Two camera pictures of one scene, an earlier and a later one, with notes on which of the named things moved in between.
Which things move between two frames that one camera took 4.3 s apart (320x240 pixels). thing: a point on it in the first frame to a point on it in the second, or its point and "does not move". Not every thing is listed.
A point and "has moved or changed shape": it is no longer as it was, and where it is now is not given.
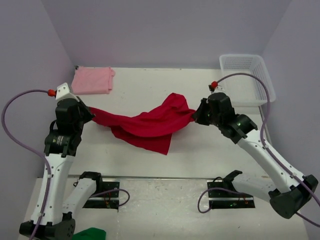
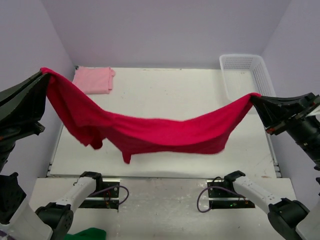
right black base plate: x=223 y=199 does not move
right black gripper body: x=205 y=116 to x=305 y=129
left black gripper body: x=85 y=116 to x=8 y=135
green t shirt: x=91 y=233 does not move
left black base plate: x=109 y=200 does not move
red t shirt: x=151 y=130 has moved or changed shape
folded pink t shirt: x=93 y=80 does not move
